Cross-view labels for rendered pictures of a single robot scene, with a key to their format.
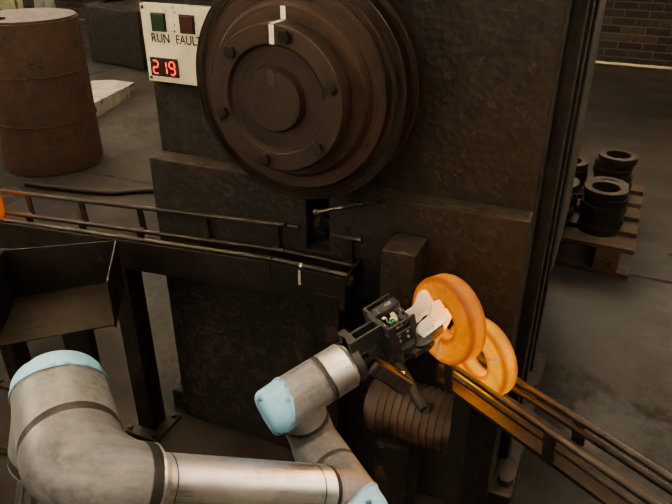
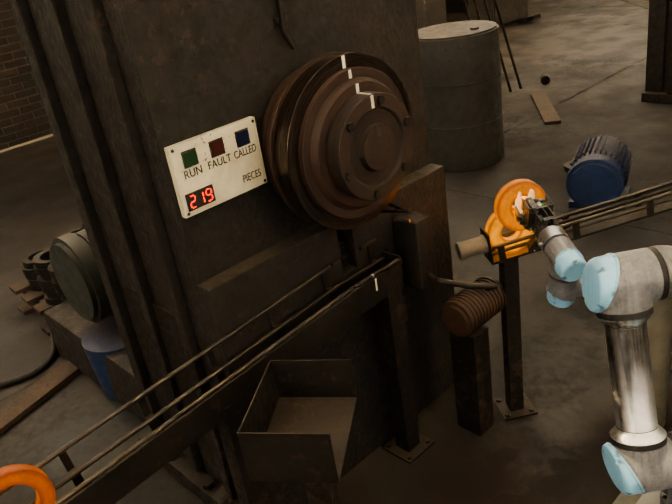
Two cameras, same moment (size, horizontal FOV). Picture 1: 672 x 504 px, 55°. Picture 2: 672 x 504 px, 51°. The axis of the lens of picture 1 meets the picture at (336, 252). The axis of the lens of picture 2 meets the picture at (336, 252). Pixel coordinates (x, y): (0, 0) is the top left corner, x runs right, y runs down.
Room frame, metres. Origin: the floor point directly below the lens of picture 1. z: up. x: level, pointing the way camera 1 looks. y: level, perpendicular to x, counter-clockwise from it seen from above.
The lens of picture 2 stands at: (0.58, 1.74, 1.68)
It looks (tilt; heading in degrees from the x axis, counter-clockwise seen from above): 26 degrees down; 296
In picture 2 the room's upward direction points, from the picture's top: 9 degrees counter-clockwise
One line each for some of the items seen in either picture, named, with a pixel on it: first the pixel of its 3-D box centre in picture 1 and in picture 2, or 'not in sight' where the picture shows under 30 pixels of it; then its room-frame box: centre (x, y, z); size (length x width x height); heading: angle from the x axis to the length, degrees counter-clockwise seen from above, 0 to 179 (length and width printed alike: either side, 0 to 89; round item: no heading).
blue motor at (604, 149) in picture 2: not in sight; (600, 170); (0.80, -2.16, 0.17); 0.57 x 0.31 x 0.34; 86
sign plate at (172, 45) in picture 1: (191, 46); (219, 166); (1.56, 0.34, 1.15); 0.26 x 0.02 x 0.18; 66
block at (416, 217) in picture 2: (403, 289); (414, 249); (1.24, -0.15, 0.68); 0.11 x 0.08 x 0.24; 156
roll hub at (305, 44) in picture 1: (279, 98); (372, 146); (1.23, 0.11, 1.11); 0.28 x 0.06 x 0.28; 66
